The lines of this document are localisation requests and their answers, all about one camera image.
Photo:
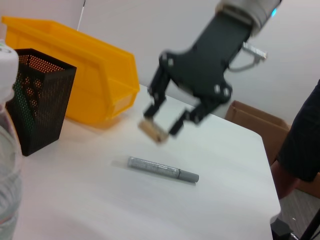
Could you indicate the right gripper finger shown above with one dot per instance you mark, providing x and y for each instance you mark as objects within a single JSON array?
[
  {"x": 195, "y": 115},
  {"x": 157, "y": 95}
]

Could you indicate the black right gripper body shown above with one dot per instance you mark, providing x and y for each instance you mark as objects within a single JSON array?
[{"x": 205, "y": 67}]

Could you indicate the tan eraser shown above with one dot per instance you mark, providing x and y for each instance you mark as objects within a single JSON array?
[{"x": 152, "y": 131}]

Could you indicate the grey marker pen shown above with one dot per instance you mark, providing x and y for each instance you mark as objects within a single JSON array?
[{"x": 155, "y": 167}]

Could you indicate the clear green-label water bottle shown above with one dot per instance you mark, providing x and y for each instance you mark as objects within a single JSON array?
[{"x": 7, "y": 75}]

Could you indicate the person forearm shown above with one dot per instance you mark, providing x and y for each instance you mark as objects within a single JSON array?
[{"x": 285, "y": 180}]

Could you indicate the black mesh pen holder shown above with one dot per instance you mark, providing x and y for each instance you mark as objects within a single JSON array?
[{"x": 42, "y": 112}]

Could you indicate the brown cardboard box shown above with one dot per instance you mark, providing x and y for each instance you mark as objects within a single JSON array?
[{"x": 255, "y": 117}]

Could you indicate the yellow plastic storage bin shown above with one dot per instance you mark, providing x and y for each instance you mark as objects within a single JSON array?
[{"x": 100, "y": 75}]

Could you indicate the person dark clothing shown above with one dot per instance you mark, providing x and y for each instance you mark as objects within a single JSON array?
[{"x": 305, "y": 137}]

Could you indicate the dark grey floor stand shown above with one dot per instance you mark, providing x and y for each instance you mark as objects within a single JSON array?
[{"x": 280, "y": 227}]

